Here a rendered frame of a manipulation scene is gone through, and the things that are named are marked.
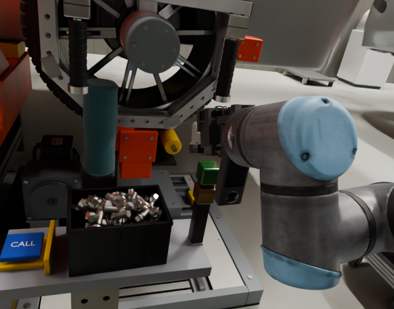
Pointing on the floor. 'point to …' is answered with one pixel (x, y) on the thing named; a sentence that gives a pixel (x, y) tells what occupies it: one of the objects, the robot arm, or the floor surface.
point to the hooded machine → (364, 62)
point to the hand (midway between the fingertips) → (197, 148)
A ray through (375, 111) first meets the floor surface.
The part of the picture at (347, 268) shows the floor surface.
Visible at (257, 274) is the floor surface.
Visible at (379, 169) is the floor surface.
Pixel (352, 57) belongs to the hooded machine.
